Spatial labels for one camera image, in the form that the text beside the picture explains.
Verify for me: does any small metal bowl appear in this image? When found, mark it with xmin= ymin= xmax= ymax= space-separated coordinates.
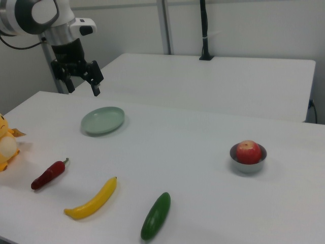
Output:
xmin=230 ymin=142 xmax=268 ymax=174

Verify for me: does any yellow toy banana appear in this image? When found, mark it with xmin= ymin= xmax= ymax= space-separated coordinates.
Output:
xmin=63 ymin=176 xmax=118 ymax=220

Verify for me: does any pale green plastic plate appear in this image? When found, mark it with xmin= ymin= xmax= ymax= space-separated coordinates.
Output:
xmin=80 ymin=106 xmax=125 ymax=135

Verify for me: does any green toy cucumber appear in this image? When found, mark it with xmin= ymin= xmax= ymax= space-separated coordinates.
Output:
xmin=140 ymin=192 xmax=171 ymax=241

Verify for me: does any black camera stand pole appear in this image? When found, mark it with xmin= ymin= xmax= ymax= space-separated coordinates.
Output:
xmin=199 ymin=0 xmax=214 ymax=61

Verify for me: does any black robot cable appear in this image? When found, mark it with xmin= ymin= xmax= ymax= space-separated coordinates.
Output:
xmin=0 ymin=30 xmax=46 ymax=49

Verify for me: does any black power cable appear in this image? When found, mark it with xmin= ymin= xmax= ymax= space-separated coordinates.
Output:
xmin=308 ymin=99 xmax=318 ymax=124

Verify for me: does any red toy apple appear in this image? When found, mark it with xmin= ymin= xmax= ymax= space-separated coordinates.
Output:
xmin=236 ymin=140 xmax=262 ymax=165

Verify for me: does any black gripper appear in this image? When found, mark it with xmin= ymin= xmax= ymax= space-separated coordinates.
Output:
xmin=50 ymin=38 xmax=105 ymax=97

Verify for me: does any aluminium wall partition post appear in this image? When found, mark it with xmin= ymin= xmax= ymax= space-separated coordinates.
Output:
xmin=156 ymin=0 xmax=175 ymax=55

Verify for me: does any red toy chili pepper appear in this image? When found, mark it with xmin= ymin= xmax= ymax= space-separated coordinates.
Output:
xmin=30 ymin=158 xmax=70 ymax=191

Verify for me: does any yellow plush toy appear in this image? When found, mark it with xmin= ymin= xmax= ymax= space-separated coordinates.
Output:
xmin=0 ymin=113 xmax=27 ymax=172

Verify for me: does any aluminium frame post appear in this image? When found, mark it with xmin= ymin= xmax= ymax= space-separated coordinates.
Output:
xmin=40 ymin=35 xmax=70 ymax=94

